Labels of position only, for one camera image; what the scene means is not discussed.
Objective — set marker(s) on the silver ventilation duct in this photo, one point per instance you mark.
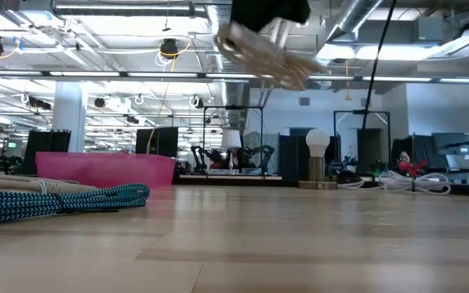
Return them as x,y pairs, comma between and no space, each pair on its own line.
352,16

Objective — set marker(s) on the white building column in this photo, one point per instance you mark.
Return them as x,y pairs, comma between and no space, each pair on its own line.
69,118

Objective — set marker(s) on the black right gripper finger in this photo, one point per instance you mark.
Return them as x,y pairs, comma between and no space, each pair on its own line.
255,14
293,11

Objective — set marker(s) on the background monitor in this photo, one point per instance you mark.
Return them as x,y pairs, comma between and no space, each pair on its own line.
450,142

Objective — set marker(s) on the red plastic tray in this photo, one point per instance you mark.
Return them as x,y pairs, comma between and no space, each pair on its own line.
104,169

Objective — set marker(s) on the white lampshade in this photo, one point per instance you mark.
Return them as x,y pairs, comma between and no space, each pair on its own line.
231,138

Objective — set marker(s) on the brass lamp with white bulb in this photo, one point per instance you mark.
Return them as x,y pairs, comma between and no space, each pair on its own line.
318,154

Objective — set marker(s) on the background black cell frame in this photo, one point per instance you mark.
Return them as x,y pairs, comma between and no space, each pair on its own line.
233,107
360,111

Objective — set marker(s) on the background black robot arm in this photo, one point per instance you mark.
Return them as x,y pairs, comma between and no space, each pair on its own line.
265,154
197,156

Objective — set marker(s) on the black partition panel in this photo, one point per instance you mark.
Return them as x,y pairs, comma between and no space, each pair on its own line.
159,140
47,150

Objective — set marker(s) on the person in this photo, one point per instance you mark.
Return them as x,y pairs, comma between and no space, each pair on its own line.
407,163

